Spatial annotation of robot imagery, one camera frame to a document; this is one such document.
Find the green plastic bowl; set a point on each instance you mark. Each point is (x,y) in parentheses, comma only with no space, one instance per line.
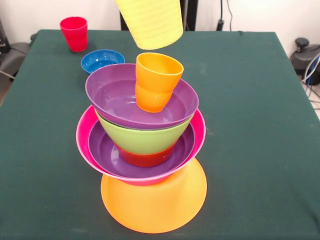
(145,141)

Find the orange plastic cup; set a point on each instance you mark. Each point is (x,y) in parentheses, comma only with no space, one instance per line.
(155,87)

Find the small red-orange plastic bowl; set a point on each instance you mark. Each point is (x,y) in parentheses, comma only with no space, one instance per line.
(147,160)

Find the purple plastic bowl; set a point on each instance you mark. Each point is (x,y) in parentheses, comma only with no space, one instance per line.
(112,100)
(100,152)

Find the large pink plastic bowl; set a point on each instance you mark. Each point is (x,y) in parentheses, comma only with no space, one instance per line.
(83,140)

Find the small blue plastic bowl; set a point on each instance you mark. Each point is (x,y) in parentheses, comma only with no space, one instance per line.
(97,62)

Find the large orange plastic bowl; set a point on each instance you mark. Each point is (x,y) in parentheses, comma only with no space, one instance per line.
(155,207)

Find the yellow plastic cup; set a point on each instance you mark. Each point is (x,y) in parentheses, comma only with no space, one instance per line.
(152,22)

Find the dark green table cloth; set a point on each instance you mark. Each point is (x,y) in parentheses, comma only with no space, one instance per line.
(50,162)

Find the red plastic cup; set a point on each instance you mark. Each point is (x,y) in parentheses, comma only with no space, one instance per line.
(73,35)

